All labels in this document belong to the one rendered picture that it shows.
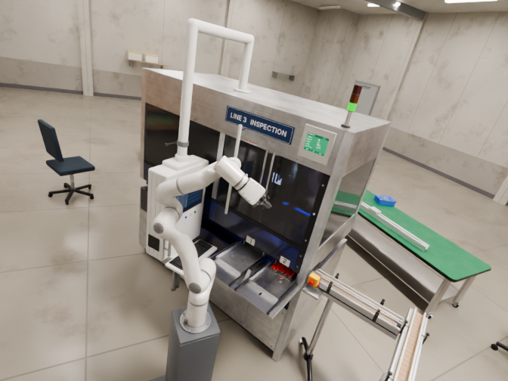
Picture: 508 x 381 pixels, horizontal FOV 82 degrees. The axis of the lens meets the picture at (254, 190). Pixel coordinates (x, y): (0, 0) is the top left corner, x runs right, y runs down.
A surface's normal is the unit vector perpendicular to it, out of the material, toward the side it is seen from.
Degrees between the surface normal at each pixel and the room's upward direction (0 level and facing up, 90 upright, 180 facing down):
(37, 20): 90
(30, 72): 90
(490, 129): 90
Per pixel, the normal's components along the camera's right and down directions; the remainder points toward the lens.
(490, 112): -0.88, 0.04
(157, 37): 0.43, 0.46
